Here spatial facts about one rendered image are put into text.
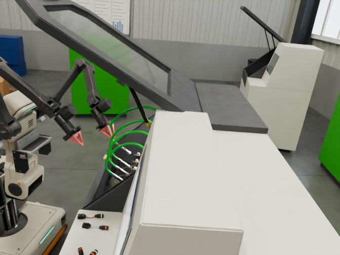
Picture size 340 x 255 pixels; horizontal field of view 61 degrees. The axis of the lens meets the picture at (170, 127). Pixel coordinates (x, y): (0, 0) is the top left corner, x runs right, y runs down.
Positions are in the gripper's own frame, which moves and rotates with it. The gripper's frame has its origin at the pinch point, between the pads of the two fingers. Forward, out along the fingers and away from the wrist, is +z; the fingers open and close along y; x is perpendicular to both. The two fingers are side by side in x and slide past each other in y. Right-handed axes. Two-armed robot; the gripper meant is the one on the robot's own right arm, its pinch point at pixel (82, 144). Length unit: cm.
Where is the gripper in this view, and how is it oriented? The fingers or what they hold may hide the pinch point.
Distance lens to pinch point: 164.7
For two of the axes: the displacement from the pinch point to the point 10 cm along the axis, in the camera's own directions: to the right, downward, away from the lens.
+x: 2.6, -3.6, 9.0
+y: 7.5, -5.1, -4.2
